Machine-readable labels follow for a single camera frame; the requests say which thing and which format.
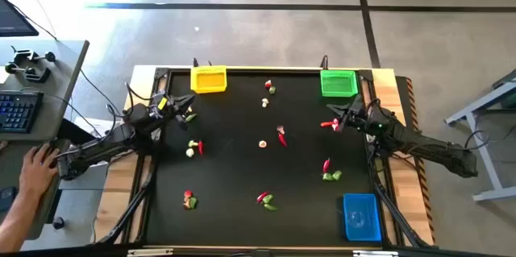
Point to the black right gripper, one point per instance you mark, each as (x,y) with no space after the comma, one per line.
(360,116)

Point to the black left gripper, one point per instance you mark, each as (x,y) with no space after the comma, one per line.
(167,110)

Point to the green toy chili pepper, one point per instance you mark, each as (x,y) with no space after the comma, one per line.
(191,117)
(270,207)

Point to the red toy vegetables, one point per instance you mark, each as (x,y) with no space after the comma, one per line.
(334,127)

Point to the red toy chili pepper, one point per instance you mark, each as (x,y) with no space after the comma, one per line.
(326,124)
(283,140)
(262,197)
(326,165)
(200,147)

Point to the pale green white mushroom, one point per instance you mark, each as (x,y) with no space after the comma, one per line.
(193,143)

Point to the cream toy mushroom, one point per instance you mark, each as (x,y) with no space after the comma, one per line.
(262,143)

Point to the tan toy mushroom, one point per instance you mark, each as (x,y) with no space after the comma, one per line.
(186,205)

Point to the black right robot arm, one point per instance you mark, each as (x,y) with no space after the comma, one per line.
(427,146)

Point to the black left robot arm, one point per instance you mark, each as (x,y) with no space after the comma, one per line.
(101,150)

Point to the person's forearm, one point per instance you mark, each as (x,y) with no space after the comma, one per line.
(16,225)

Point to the green plastic basket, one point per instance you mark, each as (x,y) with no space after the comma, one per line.
(338,84)

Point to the yellow plastic basket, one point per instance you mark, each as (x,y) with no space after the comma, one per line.
(208,81)

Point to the black table mat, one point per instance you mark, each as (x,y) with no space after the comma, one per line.
(242,176)

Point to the white paper sheet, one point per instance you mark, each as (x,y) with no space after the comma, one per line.
(86,126)

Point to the blue plastic basket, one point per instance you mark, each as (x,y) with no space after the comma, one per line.
(360,216)

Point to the black diagonal strut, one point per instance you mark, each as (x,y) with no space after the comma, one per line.
(397,216)
(133,208)

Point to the black yellow hazard tape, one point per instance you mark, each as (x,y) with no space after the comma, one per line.
(423,192)

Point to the grey desk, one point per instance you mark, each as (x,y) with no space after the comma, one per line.
(68,59)

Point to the grey metal stand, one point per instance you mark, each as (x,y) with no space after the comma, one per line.
(485,156)

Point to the black bench clamp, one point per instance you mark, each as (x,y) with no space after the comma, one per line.
(24,55)
(34,75)

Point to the person's hand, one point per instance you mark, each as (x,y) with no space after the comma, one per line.
(36,176)

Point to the black backlit keyboard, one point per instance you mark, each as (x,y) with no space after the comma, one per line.
(18,112)

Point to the black round knob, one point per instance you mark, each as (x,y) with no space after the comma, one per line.
(58,223)

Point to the black computer monitor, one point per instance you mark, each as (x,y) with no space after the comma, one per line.
(12,19)

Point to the dark blue phone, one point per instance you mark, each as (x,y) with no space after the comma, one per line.
(6,200)

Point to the silver metal bracket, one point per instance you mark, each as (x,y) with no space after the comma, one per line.
(375,254)
(149,252)

